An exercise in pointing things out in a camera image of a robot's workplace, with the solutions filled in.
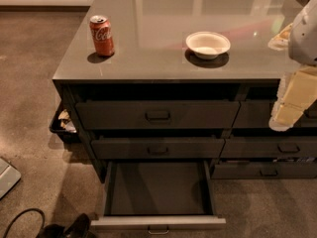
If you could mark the red coke can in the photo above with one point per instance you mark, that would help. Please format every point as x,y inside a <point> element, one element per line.
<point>100,28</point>

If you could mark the dark grey drawer cabinet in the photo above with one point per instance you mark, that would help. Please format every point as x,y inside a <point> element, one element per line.
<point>152,62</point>

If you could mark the bottom right drawer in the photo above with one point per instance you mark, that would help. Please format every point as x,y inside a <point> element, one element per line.
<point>262,170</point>

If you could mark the black bin with trash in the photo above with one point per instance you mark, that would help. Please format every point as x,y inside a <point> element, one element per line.
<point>58,126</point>

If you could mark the grey flat floor object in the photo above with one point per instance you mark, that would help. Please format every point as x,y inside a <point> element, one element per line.
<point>9,176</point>

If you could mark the open bottom left drawer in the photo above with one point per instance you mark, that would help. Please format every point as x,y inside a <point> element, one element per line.
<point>158,196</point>

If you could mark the white paper bowl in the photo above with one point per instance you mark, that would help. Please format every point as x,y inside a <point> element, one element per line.
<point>207,45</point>

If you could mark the middle right drawer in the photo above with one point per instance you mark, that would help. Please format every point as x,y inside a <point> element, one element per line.
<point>270,147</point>

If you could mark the top left drawer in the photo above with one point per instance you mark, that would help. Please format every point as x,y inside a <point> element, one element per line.
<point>157,114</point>

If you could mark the middle left drawer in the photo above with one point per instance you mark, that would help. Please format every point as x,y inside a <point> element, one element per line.
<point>157,148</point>

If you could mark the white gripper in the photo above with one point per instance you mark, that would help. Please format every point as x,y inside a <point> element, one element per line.
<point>304,39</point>

